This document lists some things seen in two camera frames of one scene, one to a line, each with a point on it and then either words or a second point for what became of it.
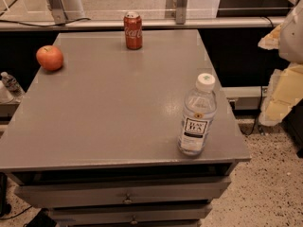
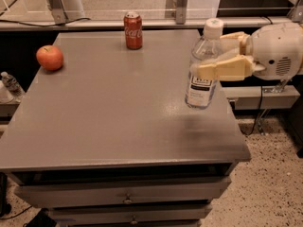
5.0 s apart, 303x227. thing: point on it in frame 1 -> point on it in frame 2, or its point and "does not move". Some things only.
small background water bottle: x=12 y=84 does not move
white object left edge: x=6 y=96 does not move
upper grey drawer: x=50 y=195 does not move
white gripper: x=292 y=38 -> x=275 y=51
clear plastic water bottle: x=200 y=106 -> x=199 y=86
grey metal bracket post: x=175 y=2 does not move
